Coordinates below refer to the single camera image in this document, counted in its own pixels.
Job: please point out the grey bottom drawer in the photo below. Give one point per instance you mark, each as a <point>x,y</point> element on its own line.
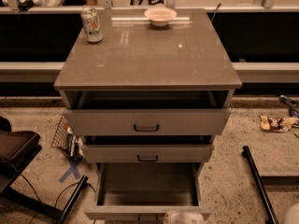
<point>145,191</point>

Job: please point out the grey drawer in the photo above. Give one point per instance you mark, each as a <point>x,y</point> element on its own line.
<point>145,191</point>
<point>146,153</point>
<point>147,121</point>

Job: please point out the grey middle drawer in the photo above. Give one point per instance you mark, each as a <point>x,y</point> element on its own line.
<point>146,153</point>

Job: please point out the grey top drawer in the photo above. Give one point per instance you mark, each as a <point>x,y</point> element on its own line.
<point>147,121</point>

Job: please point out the grey drawer cabinet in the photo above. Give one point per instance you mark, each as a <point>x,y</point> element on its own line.
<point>139,66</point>

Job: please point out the black metal bar right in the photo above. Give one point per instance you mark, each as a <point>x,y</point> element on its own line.
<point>261,181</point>

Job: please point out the brown snack bag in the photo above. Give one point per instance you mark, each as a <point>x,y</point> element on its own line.
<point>277,125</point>

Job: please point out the blue snack wrapper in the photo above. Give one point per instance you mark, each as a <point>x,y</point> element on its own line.
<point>291,104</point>

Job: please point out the white bowl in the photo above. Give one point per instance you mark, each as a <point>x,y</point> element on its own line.
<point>160,16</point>

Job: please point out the green white soda can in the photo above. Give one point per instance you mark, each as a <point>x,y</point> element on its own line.
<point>91,24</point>

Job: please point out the wire mesh basket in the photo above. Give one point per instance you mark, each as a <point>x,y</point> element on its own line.
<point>67,142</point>

